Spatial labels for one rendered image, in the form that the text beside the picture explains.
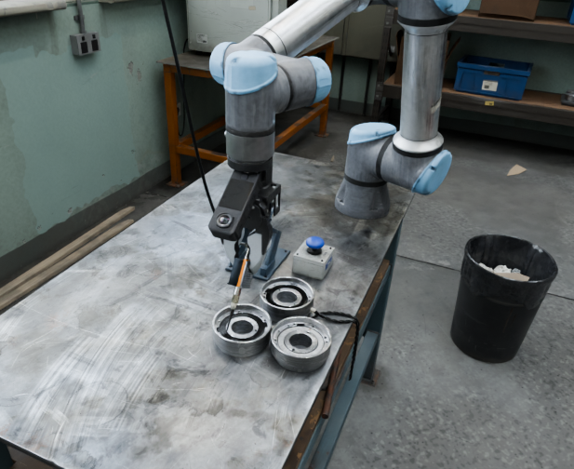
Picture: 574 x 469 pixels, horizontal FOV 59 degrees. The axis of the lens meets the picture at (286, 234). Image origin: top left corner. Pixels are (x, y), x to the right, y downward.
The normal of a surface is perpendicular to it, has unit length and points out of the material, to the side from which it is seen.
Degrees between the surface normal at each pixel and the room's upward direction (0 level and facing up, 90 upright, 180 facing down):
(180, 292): 0
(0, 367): 0
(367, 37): 90
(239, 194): 32
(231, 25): 90
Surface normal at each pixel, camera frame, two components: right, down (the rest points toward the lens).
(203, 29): -0.39, 0.45
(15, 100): 0.92, 0.23
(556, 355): 0.05, -0.86
